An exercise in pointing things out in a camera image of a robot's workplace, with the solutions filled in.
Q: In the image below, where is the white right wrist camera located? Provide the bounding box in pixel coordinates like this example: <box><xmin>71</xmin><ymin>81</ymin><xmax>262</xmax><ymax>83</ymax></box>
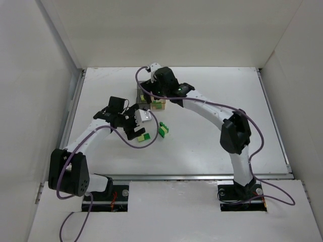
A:
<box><xmin>146</xmin><ymin>62</ymin><xmax>162</xmax><ymax>83</ymax></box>

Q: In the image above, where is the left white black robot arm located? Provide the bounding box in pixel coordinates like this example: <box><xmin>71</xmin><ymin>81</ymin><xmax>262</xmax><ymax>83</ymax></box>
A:
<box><xmin>48</xmin><ymin>96</ymin><xmax>151</xmax><ymax>200</ymax></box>

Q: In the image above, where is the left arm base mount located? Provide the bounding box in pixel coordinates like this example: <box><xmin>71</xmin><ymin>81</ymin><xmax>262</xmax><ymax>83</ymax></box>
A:
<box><xmin>81</xmin><ymin>180</ymin><xmax>130</xmax><ymax>212</ymax></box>

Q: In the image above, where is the aluminium table edge rail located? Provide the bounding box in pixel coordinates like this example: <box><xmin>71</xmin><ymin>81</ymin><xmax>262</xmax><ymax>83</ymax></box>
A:
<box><xmin>54</xmin><ymin>69</ymin><xmax>84</xmax><ymax>149</ymax></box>

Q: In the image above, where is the dark green square lego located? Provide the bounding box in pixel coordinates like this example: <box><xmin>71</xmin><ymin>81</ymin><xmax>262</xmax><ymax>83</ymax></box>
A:
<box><xmin>142</xmin><ymin>133</ymin><xmax>150</xmax><ymax>141</ymax></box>

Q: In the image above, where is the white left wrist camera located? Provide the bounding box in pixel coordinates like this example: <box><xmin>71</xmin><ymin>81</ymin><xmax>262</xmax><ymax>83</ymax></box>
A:
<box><xmin>135</xmin><ymin>109</ymin><xmax>152</xmax><ymax>124</ymax></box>

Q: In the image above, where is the amber translucent plastic container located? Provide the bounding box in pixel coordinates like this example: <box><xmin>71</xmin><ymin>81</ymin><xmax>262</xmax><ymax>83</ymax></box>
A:
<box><xmin>150</xmin><ymin>97</ymin><xmax>167</xmax><ymax>110</ymax></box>

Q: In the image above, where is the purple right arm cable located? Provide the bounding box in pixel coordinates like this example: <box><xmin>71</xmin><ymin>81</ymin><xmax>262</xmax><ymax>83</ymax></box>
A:
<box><xmin>135</xmin><ymin>66</ymin><xmax>296</xmax><ymax>206</ymax></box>

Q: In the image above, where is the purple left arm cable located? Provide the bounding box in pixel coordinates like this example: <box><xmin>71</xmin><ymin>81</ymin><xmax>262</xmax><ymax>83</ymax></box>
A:
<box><xmin>56</xmin><ymin>107</ymin><xmax>159</xmax><ymax>242</ymax></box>

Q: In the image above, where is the front aluminium rail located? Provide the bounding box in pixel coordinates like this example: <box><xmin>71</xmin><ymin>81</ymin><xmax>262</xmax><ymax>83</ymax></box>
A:
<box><xmin>103</xmin><ymin>173</ymin><xmax>295</xmax><ymax>181</ymax></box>

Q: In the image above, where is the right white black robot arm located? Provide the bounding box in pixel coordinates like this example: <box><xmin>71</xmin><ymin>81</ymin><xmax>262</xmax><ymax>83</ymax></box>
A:
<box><xmin>135</xmin><ymin>67</ymin><xmax>254</xmax><ymax>188</ymax></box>

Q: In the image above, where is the long dark green lego brick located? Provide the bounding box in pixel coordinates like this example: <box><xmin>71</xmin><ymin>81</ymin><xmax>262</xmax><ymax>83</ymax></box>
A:
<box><xmin>159</xmin><ymin>122</ymin><xmax>168</xmax><ymax>129</ymax></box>

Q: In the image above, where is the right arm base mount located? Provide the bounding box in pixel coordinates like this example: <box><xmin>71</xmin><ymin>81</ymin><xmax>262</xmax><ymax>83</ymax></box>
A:
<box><xmin>217</xmin><ymin>183</ymin><xmax>267</xmax><ymax>212</ymax></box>

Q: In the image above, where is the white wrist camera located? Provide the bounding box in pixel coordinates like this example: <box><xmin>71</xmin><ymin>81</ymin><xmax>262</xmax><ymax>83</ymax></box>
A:
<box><xmin>146</xmin><ymin>62</ymin><xmax>162</xmax><ymax>83</ymax></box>
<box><xmin>135</xmin><ymin>109</ymin><xmax>152</xmax><ymax>124</ymax></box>

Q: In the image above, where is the light green square lego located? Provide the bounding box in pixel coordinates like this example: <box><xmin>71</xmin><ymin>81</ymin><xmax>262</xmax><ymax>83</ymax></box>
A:
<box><xmin>137</xmin><ymin>136</ymin><xmax>144</xmax><ymax>142</ymax></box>

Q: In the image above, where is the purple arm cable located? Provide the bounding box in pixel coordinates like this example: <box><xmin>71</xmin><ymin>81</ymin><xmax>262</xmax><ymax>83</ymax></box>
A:
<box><xmin>56</xmin><ymin>107</ymin><xmax>159</xmax><ymax>242</ymax></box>
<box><xmin>135</xmin><ymin>66</ymin><xmax>296</xmax><ymax>206</ymax></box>

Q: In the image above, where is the dark green lego in container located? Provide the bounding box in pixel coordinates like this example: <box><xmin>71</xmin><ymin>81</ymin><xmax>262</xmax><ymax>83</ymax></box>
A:
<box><xmin>151</xmin><ymin>101</ymin><xmax>165</xmax><ymax>110</ymax></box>

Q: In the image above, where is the grey translucent plastic container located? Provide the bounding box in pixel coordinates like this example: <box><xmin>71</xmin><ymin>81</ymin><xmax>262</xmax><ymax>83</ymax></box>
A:
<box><xmin>136</xmin><ymin>86</ymin><xmax>151</xmax><ymax>110</ymax></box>

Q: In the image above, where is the right aluminium rail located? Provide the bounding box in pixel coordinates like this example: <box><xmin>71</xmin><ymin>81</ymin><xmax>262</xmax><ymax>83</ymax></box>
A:
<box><xmin>256</xmin><ymin>69</ymin><xmax>294</xmax><ymax>176</ymax></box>

